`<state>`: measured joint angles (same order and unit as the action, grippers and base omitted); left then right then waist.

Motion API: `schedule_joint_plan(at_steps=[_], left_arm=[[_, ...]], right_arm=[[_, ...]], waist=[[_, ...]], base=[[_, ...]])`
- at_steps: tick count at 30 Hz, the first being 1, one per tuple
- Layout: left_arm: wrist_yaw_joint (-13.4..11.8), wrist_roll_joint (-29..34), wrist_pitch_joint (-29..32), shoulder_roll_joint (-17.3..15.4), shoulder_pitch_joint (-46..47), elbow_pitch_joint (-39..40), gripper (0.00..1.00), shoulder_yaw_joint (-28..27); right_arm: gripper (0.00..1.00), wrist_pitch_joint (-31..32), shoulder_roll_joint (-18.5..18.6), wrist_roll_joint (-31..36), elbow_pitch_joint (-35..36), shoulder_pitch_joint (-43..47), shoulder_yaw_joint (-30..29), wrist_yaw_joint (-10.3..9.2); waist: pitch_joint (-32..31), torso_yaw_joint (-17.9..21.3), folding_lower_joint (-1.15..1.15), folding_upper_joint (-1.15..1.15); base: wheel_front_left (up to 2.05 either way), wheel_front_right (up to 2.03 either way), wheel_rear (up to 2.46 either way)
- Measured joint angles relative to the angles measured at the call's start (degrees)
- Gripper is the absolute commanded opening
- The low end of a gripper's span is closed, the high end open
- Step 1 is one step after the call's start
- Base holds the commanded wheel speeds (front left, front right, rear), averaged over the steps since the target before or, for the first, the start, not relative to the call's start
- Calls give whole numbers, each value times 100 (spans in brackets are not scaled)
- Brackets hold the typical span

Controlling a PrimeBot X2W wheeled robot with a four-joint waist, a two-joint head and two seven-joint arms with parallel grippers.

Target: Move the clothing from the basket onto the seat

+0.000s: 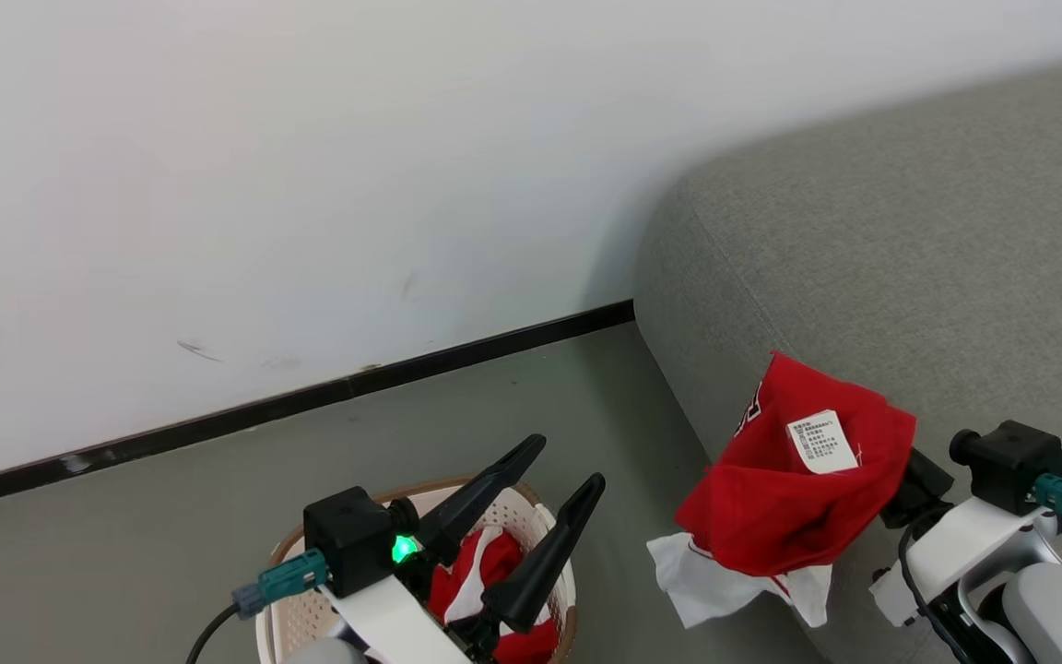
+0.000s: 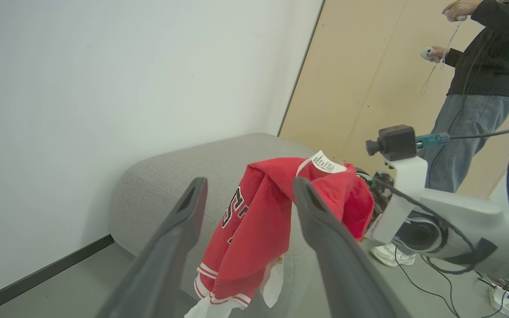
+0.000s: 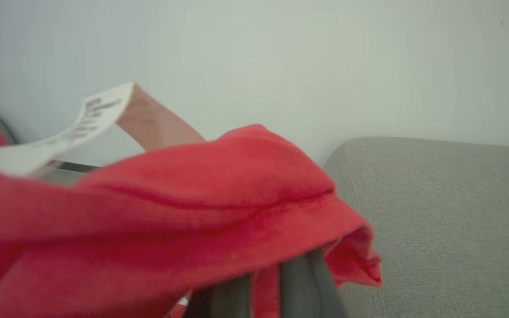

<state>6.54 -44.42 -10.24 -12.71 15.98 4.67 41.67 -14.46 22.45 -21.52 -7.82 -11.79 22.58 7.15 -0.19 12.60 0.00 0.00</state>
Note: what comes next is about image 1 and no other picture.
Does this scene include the cream perforated laundry basket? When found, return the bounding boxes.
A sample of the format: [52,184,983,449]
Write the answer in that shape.
[254,475,578,664]

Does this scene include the grey fabric sofa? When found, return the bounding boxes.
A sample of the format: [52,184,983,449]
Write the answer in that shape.
[632,51,1062,664]

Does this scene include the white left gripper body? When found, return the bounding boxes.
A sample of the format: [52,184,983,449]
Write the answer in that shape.
[324,535,509,664]

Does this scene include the red shirt with care label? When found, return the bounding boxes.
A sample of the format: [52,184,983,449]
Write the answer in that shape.
[646,350,917,630]

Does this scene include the teal left camera connector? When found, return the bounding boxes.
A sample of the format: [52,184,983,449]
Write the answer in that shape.
[234,551,329,617]

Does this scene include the black left camera cable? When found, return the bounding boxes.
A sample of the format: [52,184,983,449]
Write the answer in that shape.
[185,604,242,664]

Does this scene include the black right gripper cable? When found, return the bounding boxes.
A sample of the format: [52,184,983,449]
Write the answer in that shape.
[897,526,967,664]

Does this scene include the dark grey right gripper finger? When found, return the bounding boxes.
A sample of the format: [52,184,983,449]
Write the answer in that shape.
[904,449,954,506]
[879,493,933,529]

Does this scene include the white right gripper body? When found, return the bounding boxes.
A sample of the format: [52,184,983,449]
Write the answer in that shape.
[872,503,1039,628]

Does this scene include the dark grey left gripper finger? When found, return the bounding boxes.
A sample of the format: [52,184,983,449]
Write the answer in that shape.
[483,473,606,633]
[416,434,548,565]

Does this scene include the red shirt with white stripe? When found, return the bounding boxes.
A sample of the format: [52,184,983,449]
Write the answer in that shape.
[427,526,560,664]

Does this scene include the black baseboard strip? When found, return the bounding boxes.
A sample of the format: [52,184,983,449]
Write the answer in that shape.
[0,300,635,515]

